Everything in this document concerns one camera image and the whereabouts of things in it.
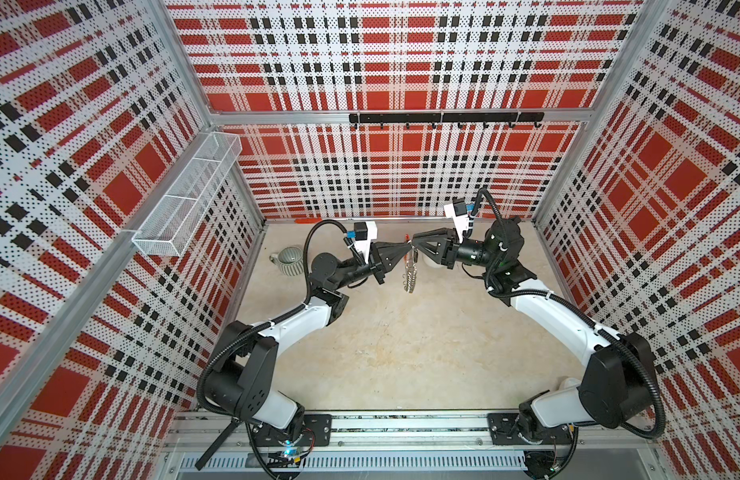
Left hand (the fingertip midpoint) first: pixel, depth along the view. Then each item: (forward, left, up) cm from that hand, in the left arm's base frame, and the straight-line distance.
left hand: (411, 250), depth 68 cm
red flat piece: (+48, +40, -37) cm, 72 cm away
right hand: (+1, -1, +1) cm, 2 cm away
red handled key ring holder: (-4, 0, -6) cm, 7 cm away
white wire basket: (+22, +72, -12) cm, 76 cm away
